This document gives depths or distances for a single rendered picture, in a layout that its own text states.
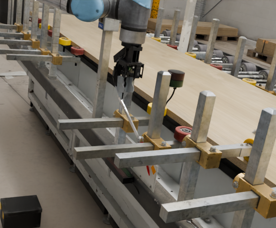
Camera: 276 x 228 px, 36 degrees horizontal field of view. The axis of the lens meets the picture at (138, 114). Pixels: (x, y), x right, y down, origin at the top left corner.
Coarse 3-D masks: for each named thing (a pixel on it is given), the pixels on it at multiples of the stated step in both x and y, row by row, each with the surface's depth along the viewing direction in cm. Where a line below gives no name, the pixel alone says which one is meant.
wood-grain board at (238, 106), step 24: (72, 24) 338; (96, 24) 356; (120, 24) 378; (96, 48) 265; (120, 48) 276; (144, 48) 288; (168, 48) 302; (144, 72) 225; (192, 72) 242; (216, 72) 252; (144, 96) 191; (168, 96) 190; (192, 96) 196; (216, 96) 202; (240, 96) 209; (264, 96) 216; (192, 120) 165; (216, 120) 169; (240, 120) 173; (216, 144) 146; (240, 168) 136
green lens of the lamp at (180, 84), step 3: (171, 81) 144; (174, 81) 144; (177, 81) 144; (180, 81) 144; (183, 81) 146; (171, 84) 144; (174, 84) 144; (177, 84) 144; (180, 84) 144; (177, 87) 144
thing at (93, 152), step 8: (120, 144) 143; (128, 144) 144; (136, 144) 145; (144, 144) 146; (176, 144) 150; (80, 152) 133; (88, 152) 135; (96, 152) 136; (104, 152) 138; (112, 152) 139; (120, 152) 140
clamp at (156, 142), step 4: (144, 136) 152; (148, 136) 150; (144, 140) 152; (148, 140) 149; (152, 140) 148; (156, 140) 148; (160, 140) 149; (152, 144) 147; (156, 144) 145; (160, 144) 145; (168, 144) 146; (156, 148) 145; (160, 148) 143; (164, 148) 144; (168, 148) 145
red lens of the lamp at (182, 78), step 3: (171, 72) 143; (171, 75) 143; (174, 75) 143; (177, 75) 143; (180, 75) 143; (183, 75) 144; (171, 78) 144; (174, 78) 143; (177, 78) 143; (180, 78) 143; (183, 78) 145
